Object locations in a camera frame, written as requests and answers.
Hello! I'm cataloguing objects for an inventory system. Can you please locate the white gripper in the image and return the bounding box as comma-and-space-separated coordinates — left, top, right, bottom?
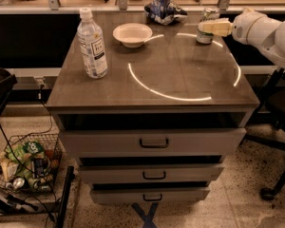
198, 8, 280, 46

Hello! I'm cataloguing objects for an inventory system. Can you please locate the green 7up soda can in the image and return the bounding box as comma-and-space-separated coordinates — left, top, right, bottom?
197, 7, 219, 45

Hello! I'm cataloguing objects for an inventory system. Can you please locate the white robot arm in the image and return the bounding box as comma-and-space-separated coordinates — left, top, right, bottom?
198, 8, 285, 68

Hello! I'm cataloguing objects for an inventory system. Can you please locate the white paper bowl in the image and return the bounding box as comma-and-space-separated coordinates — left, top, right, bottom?
113, 23, 153, 48

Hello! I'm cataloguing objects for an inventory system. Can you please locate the silver can in basket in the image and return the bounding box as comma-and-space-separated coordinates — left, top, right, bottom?
12, 178, 26, 190

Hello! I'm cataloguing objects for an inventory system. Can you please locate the crumpled blue chip bag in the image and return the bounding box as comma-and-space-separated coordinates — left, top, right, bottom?
144, 0, 187, 26

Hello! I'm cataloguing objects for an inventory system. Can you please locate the black office chair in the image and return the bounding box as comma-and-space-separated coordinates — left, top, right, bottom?
243, 67, 285, 202

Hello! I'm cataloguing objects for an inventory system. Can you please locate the top grey drawer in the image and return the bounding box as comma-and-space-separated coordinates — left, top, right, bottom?
59, 128, 246, 158

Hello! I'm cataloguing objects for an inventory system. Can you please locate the grey drawer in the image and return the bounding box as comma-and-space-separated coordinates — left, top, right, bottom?
79, 163, 223, 184
59, 128, 246, 158
90, 187, 210, 204

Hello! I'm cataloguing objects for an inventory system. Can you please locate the grey drawer cabinet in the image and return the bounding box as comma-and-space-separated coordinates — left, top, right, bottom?
47, 14, 258, 191

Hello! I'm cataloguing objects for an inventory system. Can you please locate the clear plastic water bottle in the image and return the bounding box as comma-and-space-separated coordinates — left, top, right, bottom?
77, 8, 107, 79

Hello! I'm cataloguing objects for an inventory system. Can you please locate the bottom grey drawer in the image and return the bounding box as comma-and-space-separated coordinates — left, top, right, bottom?
90, 187, 210, 204

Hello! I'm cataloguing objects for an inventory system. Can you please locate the middle grey drawer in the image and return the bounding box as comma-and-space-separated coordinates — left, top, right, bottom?
79, 163, 223, 184

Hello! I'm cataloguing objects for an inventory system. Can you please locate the black stand leg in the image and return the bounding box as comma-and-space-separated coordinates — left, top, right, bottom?
55, 166, 75, 228

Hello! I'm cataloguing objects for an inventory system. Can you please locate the green snack bag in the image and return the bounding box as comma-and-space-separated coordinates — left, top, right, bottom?
6, 140, 45, 180

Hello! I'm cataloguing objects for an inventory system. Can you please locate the wire basket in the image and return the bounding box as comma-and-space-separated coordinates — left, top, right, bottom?
0, 134, 62, 193

